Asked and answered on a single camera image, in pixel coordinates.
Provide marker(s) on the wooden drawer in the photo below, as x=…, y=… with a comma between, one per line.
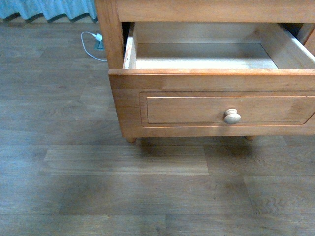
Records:
x=182, y=79

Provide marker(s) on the wooden nightstand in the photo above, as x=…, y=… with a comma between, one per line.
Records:
x=116, y=16

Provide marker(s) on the open metal floor socket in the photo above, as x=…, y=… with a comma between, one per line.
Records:
x=99, y=46

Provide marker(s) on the light blue curtain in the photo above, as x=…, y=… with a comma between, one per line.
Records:
x=49, y=9

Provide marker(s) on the white wall plug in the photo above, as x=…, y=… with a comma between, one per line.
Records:
x=98, y=37

